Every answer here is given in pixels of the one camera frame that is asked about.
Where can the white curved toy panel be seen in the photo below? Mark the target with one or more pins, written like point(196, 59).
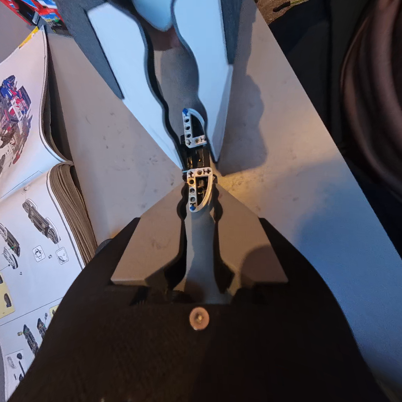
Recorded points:
point(192, 185)
point(188, 138)

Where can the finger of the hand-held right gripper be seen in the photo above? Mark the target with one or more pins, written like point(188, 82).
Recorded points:
point(210, 62)
point(125, 62)

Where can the black toy tire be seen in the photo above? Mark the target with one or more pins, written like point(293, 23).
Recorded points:
point(102, 246)

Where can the open instruction booklet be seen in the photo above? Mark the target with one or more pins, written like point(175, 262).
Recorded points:
point(31, 219)

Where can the grey desk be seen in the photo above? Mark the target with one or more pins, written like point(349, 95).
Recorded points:
point(282, 157)

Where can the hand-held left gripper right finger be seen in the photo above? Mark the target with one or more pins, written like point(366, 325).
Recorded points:
point(248, 248)

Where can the thin yellow green stick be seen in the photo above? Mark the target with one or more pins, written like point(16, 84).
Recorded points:
point(284, 8)

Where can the person's right hand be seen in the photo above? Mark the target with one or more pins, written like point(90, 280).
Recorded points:
point(166, 40)

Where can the person's brown shirt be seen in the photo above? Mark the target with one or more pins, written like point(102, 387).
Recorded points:
point(377, 94)

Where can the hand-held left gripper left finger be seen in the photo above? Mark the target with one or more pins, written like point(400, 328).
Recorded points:
point(147, 248)

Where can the black patterned toy beam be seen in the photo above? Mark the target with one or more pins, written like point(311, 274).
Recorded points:
point(198, 157)

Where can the red toy car model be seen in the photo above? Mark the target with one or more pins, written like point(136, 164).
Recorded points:
point(34, 12)

